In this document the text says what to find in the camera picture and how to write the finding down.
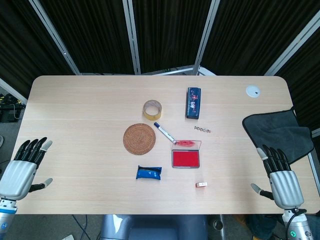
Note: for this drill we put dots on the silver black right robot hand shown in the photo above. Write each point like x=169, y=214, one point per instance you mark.
x=285, y=187

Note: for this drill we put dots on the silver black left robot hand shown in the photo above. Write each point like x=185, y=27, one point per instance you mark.
x=17, y=177

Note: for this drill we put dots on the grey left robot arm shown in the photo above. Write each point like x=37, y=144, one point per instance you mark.
x=6, y=217

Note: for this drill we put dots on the grey cloth black trim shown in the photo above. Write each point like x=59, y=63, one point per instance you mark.
x=277, y=132

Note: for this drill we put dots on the metal cylinder on floor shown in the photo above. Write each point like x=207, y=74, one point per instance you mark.
x=218, y=223

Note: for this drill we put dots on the red ink pad clear lid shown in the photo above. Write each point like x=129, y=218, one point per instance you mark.
x=185, y=158

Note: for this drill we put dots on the black curtain panel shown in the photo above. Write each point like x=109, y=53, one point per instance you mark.
x=22, y=50
x=95, y=37
x=250, y=32
x=170, y=32
x=306, y=80

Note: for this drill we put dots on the dark blue printed box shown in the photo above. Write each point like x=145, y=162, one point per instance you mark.
x=193, y=102

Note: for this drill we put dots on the round woven rattan coaster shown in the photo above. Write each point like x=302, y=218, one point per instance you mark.
x=139, y=139

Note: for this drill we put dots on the blue plastic packet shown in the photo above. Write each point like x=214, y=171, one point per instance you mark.
x=148, y=173

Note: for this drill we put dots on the white marker pen blue cap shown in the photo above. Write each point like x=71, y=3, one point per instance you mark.
x=165, y=133

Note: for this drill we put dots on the blue-grey robot torso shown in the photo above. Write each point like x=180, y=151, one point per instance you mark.
x=150, y=228

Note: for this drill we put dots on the yellow packing tape roll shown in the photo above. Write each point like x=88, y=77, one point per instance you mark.
x=153, y=113

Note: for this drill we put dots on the silver partition frame post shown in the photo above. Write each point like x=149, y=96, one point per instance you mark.
x=206, y=37
x=55, y=35
x=292, y=45
x=12, y=90
x=132, y=37

